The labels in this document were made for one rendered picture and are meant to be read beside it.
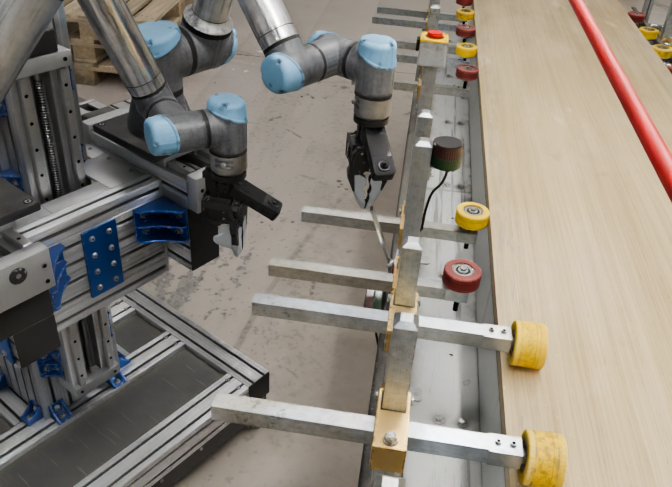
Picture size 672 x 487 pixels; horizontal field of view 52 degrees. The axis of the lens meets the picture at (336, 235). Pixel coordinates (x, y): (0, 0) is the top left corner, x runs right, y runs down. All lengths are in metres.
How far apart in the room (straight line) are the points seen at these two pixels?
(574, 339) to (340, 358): 1.30
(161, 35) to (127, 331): 1.10
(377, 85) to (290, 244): 1.82
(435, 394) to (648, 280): 0.52
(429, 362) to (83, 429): 0.99
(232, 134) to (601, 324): 0.80
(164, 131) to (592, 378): 0.88
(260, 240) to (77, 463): 1.45
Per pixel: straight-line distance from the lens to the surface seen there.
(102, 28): 1.36
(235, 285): 2.86
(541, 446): 1.07
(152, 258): 1.76
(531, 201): 1.80
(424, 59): 1.82
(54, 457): 2.06
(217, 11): 1.63
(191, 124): 1.33
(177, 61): 1.62
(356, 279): 1.50
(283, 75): 1.29
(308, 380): 2.46
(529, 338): 1.24
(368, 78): 1.35
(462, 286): 1.46
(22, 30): 1.19
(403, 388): 1.04
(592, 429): 1.24
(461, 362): 1.69
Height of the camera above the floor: 1.76
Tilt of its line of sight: 34 degrees down
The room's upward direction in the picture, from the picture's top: 4 degrees clockwise
